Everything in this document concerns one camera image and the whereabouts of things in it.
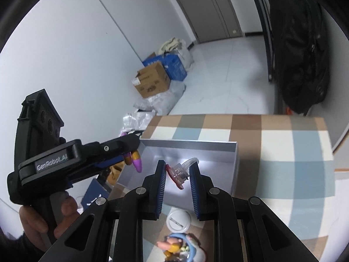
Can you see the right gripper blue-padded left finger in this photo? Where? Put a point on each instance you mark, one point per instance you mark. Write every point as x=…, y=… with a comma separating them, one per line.
x=155, y=185

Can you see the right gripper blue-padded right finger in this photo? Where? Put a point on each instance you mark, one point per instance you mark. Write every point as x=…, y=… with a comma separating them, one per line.
x=200, y=186

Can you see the red clear hair clip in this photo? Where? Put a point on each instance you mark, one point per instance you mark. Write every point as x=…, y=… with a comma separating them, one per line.
x=180, y=172

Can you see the purple bangle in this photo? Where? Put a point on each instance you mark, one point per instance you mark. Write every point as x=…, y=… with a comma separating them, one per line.
x=133, y=158

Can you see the light blue ring bangle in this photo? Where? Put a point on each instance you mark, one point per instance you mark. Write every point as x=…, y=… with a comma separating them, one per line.
x=190, y=249

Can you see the pink and yellow bangle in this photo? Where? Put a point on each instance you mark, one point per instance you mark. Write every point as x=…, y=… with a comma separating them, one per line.
x=170, y=246

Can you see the person's left hand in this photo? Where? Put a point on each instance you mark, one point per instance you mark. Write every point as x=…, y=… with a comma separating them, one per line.
x=34, y=225

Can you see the grey rectangular storage box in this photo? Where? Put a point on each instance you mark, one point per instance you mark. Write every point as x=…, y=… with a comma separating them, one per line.
x=216, y=159

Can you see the white round pin badge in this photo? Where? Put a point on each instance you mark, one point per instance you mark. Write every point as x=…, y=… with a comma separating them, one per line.
x=178, y=221

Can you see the tan suede boots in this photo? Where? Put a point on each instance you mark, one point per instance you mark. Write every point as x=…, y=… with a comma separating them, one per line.
x=114, y=172

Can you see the navy jordan shoe box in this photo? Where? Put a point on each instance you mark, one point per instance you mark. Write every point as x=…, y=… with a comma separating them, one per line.
x=94, y=191

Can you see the white plastic mailer bags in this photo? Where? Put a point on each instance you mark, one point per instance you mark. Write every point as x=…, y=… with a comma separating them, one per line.
x=146, y=109

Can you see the plaid checkered table cloth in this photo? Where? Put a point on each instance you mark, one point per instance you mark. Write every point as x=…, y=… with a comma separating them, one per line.
x=286, y=161

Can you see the brown cardboard box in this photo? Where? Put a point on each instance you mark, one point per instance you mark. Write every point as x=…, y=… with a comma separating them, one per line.
x=151, y=80

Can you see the blue cardboard box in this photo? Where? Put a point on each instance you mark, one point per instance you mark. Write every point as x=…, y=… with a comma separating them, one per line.
x=172, y=65

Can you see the cream tote bag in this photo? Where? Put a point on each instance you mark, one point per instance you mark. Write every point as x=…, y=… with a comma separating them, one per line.
x=178, y=47

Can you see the black backpack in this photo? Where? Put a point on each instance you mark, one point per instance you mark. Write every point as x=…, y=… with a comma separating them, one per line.
x=301, y=52

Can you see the grey-brown room door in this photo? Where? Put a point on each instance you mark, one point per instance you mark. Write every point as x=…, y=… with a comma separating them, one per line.
x=211, y=20

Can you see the black metal rack frame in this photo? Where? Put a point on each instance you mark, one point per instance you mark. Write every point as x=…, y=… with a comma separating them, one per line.
x=264, y=16

